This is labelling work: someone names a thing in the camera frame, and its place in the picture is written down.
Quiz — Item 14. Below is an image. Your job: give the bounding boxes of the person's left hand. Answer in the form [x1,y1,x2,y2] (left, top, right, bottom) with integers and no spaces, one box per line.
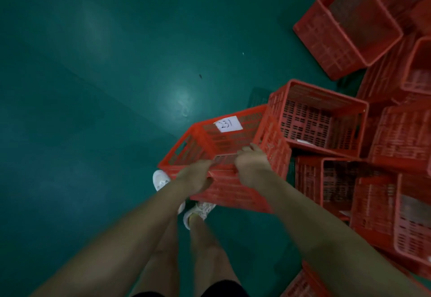
[176,159,215,196]

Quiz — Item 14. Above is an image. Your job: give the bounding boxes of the person's right hand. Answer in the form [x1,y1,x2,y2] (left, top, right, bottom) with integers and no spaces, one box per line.
[234,143,273,189]

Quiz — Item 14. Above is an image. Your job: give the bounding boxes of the red labelled plastic crate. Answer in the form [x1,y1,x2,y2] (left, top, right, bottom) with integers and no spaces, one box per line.
[158,104,293,214]

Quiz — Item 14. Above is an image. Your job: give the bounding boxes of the person's left forearm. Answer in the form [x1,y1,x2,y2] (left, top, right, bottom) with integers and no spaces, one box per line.
[30,176,190,297]

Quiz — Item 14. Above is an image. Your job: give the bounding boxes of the person's right forearm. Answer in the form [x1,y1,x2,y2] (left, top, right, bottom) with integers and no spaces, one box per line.
[259,171,431,297]

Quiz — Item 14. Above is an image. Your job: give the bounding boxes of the white paper label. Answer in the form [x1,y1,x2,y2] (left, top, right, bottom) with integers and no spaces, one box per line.
[214,116,244,133]

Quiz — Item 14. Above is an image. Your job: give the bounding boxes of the white right shoe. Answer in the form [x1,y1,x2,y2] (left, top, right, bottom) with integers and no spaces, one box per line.
[183,201,217,231]

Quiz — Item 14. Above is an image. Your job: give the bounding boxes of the white shoe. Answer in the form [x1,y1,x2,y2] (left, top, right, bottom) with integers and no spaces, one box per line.
[183,201,217,231]
[152,170,187,215]

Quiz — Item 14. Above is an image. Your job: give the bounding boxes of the white left shoe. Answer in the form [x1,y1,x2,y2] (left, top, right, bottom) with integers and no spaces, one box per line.
[152,170,187,215]

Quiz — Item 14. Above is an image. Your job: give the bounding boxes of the pile of red plastic crates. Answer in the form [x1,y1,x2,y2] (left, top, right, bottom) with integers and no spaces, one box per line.
[268,0,431,297]

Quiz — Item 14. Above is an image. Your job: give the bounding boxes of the person's right leg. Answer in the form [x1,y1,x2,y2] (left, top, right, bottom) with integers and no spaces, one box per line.
[189,216,242,289]

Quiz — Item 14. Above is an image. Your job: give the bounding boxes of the person's leg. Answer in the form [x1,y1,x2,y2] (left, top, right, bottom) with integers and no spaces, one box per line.
[189,216,242,289]
[134,215,180,297]

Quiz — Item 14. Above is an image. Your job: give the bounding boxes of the person's left leg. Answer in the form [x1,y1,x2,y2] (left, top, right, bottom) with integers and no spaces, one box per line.
[134,215,180,297]

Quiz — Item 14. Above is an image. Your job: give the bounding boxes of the black shorts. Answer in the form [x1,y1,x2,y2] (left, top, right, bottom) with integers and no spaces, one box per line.
[132,279,250,297]

